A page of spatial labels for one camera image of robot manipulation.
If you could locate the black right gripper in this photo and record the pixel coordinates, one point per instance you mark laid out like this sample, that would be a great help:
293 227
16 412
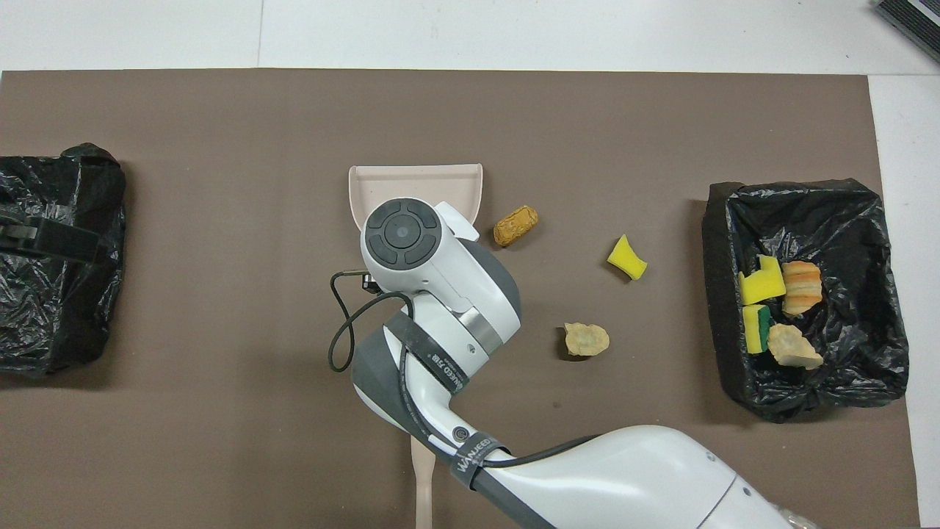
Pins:
369 283

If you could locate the beige plastic dustpan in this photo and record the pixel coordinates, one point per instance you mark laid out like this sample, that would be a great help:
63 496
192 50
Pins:
411 184

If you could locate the orange brown bread roll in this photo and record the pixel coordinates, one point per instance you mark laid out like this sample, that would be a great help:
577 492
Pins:
515 225

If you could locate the beige hand brush black bristles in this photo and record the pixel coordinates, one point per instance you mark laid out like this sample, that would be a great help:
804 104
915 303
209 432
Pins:
424 492

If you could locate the pale beige bread chunk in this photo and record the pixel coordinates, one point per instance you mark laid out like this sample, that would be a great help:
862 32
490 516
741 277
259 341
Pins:
586 339
792 347

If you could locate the yellow green scrub sponge piece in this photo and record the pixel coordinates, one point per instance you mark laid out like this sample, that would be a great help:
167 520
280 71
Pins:
764 286
755 330

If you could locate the beige orange bread chunk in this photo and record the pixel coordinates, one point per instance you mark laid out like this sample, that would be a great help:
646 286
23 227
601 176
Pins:
800 288

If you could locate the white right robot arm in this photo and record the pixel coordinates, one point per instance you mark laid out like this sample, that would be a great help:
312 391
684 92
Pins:
440 294

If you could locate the open bin with black bag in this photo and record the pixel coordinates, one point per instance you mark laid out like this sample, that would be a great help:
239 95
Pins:
844 220

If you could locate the box wrapped in black bag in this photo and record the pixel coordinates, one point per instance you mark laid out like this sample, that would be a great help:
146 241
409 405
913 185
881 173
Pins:
73 316

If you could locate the brown table mat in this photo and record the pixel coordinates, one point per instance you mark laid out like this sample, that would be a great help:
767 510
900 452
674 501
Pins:
514 132

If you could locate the dark grey ribbed object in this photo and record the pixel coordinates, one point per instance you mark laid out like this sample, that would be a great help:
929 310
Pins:
914 18

